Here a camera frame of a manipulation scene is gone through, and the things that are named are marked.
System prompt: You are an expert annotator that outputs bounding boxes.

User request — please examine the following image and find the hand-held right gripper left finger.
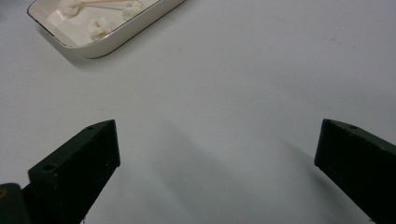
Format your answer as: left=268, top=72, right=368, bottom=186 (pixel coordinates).
left=21, top=119, right=121, bottom=224

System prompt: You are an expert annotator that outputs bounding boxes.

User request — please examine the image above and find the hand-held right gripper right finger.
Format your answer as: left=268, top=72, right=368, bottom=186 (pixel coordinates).
left=314, top=118, right=396, bottom=224

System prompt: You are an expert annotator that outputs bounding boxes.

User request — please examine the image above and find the white marshmallow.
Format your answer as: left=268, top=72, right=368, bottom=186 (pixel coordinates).
left=87, top=17, right=117, bottom=41
left=59, top=0, right=83, bottom=18

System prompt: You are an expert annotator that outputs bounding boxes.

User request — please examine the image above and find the white rectangular dish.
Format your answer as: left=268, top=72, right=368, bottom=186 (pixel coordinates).
left=26, top=0, right=187, bottom=60

